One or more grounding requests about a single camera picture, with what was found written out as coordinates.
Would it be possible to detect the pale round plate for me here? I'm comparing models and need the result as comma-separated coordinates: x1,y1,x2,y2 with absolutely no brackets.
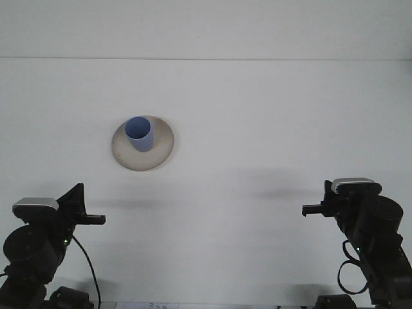
111,115,176,173

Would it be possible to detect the pale blue cup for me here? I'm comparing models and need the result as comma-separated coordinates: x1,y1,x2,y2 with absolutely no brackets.
124,116,155,153

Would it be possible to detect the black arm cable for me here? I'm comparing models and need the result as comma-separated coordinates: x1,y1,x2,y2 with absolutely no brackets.
337,240,368,295
71,234,101,305

